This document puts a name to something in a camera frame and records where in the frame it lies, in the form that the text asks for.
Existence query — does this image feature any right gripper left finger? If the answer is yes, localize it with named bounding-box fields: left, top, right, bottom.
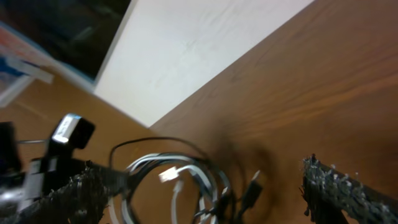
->
left=1, top=161, right=127, bottom=223

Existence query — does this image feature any white board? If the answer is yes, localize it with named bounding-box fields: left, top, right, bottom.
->
left=94, top=0, right=310, bottom=127

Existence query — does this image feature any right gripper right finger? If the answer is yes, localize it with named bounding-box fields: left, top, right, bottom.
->
left=300, top=154, right=397, bottom=224

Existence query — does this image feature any white USB cable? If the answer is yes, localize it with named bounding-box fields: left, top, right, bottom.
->
left=107, top=152, right=231, bottom=224

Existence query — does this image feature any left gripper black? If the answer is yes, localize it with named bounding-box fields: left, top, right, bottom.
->
left=1, top=122, right=85, bottom=215

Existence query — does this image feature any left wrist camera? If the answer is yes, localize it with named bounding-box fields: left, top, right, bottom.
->
left=45, top=113, right=95, bottom=157

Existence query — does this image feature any black USB cable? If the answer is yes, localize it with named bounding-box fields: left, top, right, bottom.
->
left=108, top=136, right=265, bottom=224

